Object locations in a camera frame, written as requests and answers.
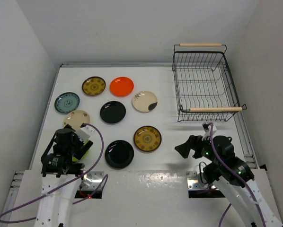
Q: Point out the lime green plate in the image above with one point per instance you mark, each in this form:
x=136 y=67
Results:
x=82 y=152

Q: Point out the cream plate black blotch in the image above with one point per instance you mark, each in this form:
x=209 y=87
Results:
x=144 y=101

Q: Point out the black plate near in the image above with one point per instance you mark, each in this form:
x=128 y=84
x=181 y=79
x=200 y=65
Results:
x=119 y=154

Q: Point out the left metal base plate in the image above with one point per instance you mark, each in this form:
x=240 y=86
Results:
x=91 y=180

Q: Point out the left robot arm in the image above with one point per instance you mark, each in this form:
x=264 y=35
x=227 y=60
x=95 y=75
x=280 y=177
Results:
x=61 y=175

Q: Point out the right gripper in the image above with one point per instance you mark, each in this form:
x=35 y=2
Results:
x=193 y=142

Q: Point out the metal base plate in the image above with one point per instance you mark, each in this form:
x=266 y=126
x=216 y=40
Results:
x=194 y=182
x=91 y=180

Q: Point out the cream plate with calligraphy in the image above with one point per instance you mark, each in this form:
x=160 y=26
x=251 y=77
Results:
x=76 y=118

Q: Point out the black wire dish rack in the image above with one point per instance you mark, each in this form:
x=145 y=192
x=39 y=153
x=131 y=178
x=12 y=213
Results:
x=204 y=85

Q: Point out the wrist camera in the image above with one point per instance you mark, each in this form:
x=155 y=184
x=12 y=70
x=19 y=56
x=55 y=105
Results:
x=84 y=133
x=209 y=129

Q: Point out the black plate centre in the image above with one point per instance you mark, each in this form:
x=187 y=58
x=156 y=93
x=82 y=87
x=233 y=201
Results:
x=112 y=112

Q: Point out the blue floral plate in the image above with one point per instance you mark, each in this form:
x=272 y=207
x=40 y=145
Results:
x=67 y=102

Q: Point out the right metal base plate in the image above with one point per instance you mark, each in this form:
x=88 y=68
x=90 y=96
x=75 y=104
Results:
x=194 y=182

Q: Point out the orange plate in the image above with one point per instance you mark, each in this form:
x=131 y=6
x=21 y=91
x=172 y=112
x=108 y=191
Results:
x=121 y=86

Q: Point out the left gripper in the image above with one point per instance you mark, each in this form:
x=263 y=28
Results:
x=81 y=148

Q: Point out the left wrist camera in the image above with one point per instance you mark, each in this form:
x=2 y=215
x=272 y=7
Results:
x=84 y=133

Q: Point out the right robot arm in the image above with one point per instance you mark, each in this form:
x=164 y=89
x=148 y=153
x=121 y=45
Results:
x=232 y=177

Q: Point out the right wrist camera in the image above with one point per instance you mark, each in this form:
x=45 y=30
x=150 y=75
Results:
x=209 y=129

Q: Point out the yellow patterned plate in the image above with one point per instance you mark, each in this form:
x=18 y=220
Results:
x=147 y=138
x=93 y=86

